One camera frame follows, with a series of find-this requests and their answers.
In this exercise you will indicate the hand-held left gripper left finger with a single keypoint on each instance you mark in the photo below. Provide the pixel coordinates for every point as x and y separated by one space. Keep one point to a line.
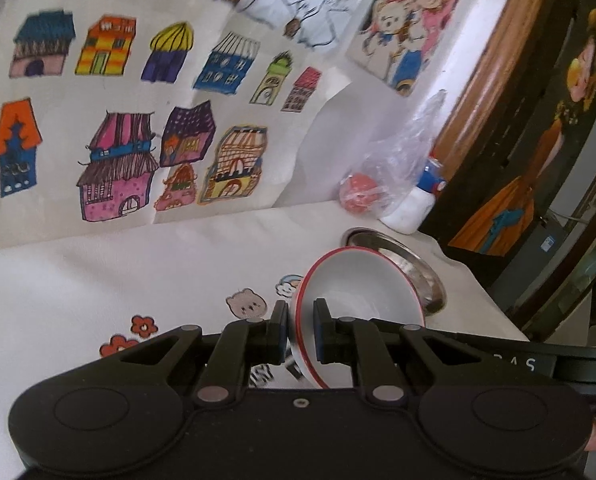
280 340

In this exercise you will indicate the wooden frame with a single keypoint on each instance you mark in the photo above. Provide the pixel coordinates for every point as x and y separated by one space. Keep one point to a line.
492 60

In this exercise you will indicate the white bottle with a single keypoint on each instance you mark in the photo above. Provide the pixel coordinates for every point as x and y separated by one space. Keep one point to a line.
410 212

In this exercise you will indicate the grey box with blue label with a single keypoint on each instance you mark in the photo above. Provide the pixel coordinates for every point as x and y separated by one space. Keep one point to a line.
547 240

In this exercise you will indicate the painting of figure in orange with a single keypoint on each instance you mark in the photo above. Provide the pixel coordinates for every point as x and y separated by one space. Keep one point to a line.
517 200

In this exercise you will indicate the printed white tablecloth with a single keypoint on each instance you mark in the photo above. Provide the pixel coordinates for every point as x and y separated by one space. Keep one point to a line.
128 280

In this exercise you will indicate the clear plastic bag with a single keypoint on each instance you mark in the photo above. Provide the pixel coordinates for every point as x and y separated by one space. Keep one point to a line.
402 150

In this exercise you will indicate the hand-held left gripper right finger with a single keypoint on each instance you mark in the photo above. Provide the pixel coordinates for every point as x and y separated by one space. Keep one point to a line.
320 335

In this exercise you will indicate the cartoon girl drawing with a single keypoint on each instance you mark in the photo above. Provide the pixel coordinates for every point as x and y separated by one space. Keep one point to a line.
417 20

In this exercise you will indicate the red ball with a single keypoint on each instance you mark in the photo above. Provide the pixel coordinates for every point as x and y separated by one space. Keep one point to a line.
360 195

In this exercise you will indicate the white bowl with red rim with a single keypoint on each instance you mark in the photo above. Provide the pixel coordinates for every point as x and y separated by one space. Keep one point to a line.
362 285

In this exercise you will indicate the blue and yellow drawing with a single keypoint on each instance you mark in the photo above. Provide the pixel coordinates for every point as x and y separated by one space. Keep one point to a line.
298 10

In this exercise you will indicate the steel plate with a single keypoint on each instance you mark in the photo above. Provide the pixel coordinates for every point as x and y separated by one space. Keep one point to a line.
417 270

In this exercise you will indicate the colourful houses drawing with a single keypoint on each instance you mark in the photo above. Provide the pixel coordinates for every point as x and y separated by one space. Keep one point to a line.
73 100

